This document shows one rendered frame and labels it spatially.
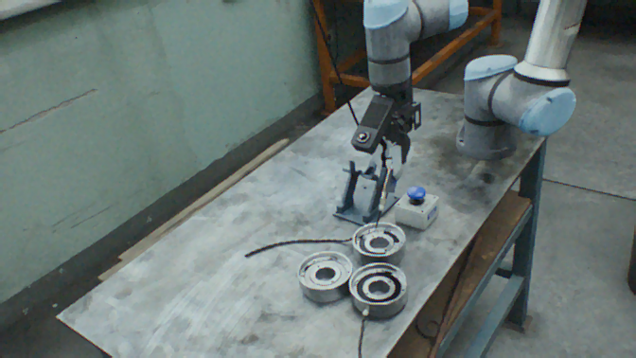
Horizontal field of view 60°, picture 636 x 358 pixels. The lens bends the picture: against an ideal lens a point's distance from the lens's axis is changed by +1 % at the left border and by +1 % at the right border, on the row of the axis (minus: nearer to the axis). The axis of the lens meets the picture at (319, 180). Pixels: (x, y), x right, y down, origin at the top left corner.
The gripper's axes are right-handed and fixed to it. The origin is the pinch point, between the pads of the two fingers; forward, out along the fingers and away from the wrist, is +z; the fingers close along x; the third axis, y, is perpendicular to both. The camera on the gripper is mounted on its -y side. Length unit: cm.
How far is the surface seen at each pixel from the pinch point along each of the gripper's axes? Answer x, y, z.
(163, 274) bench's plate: 32, -37, 13
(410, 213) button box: -3.7, 1.5, 9.5
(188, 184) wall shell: 160, 52, 84
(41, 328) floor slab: 143, -41, 93
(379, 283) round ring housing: -8.5, -18.0, 11.1
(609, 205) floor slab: -16, 142, 94
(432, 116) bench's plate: 17, 48, 13
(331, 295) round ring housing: -3.1, -25.3, 10.6
